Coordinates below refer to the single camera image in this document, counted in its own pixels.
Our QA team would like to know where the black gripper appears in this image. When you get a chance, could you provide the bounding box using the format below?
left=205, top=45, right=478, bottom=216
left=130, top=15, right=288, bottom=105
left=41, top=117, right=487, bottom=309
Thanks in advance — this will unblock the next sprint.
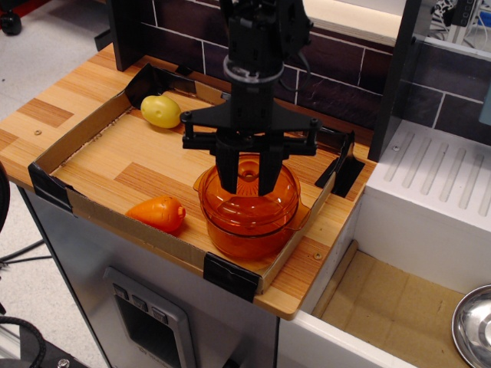
left=180, top=80, right=321, bottom=196

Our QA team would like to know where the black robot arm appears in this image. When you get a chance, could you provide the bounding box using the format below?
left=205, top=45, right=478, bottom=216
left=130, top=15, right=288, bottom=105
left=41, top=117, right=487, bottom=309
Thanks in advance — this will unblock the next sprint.
left=180, top=1, right=321, bottom=196

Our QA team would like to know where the orange transparent pot lid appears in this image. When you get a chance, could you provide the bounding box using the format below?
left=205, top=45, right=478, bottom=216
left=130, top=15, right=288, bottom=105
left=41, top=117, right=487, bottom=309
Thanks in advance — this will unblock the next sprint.
left=194, top=154, right=301, bottom=236

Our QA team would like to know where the white toy sink unit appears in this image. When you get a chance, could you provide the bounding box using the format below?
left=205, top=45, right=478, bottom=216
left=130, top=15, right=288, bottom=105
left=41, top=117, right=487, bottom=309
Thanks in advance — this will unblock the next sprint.
left=277, top=122, right=490, bottom=367

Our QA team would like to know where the orange transparent plastic pot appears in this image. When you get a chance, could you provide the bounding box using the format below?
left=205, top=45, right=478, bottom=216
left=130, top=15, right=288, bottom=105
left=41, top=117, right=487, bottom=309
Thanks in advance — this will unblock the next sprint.
left=193, top=172, right=311, bottom=261

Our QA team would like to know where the cardboard fence with black tape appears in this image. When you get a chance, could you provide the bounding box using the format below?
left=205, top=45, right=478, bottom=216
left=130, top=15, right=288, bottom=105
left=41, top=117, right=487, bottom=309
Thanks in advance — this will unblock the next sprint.
left=28, top=65, right=374, bottom=314

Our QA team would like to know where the silver toy oven front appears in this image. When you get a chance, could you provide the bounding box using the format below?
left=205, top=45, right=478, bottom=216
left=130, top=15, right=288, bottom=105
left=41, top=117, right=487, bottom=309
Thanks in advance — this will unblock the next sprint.
left=21, top=190, right=278, bottom=367

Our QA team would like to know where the orange toy carrot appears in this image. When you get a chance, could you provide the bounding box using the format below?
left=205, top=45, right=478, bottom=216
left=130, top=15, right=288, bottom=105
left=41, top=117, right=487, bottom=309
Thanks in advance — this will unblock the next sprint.
left=125, top=195, right=186, bottom=233

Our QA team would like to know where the black cable on floor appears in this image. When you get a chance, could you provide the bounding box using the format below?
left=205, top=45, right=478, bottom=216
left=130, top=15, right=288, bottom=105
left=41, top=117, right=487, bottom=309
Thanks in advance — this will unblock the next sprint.
left=0, top=239, right=53, bottom=268

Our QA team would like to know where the yellow toy potato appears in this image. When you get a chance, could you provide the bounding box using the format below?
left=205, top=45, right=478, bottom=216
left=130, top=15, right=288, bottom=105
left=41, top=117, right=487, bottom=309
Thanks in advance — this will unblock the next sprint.
left=140, top=95, right=181, bottom=129

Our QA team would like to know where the silver metal bowl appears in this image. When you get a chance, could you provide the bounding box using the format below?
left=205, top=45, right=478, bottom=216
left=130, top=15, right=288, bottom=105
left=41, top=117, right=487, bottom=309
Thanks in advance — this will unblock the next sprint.
left=451, top=284, right=490, bottom=367

